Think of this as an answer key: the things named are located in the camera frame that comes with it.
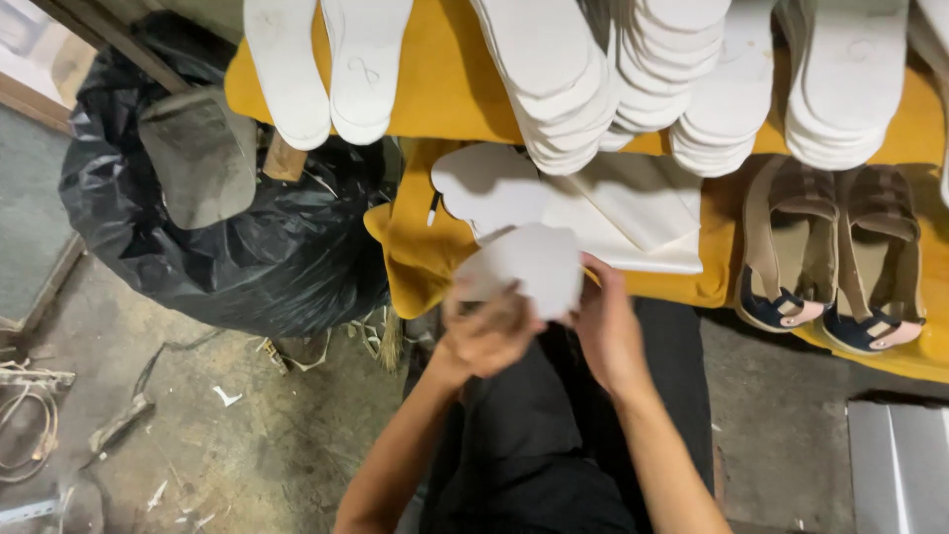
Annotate white insole sheet piece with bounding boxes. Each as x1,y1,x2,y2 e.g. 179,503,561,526
431,142,550,240

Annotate fanned stack of white insoles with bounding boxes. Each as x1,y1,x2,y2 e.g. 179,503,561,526
597,0,776,179

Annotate plain white insole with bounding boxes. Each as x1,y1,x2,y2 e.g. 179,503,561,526
243,0,332,151

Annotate small straw broom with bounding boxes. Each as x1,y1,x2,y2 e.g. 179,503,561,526
374,306,405,373

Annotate person's right hand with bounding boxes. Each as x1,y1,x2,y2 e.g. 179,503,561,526
569,252,655,398

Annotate checked sandal with navy toe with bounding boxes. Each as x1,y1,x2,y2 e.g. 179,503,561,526
734,156,840,333
821,165,928,355

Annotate white insole with loop mark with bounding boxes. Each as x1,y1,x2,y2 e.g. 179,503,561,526
320,0,415,146

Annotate wooden frame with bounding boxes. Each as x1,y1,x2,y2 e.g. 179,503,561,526
0,0,194,134

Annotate grey metal scrap bar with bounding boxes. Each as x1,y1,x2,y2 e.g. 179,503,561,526
87,393,155,455

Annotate white cut insole piece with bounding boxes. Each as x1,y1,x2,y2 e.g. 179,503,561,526
454,222,587,321

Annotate grey metal box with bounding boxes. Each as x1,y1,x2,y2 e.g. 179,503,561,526
847,400,949,534

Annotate wooden block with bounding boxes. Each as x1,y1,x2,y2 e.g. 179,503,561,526
261,132,308,183

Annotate tall stack of white insoles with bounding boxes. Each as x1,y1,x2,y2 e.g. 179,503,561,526
469,0,620,177

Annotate wide stack of white insoles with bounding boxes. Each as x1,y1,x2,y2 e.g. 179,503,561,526
775,0,949,209

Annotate yellow cloth cover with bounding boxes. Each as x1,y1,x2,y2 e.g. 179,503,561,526
224,0,949,384

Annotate person's black trousers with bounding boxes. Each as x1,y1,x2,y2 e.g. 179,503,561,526
404,297,714,534

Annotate white folded fabric sheet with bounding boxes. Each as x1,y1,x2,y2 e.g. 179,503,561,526
474,152,704,275

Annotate beige coiled cable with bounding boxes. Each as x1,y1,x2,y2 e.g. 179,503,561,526
0,359,77,485

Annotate black garbage bag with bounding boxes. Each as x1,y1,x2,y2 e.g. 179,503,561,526
58,11,405,338

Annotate person's left hand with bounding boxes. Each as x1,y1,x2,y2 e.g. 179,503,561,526
441,280,548,381

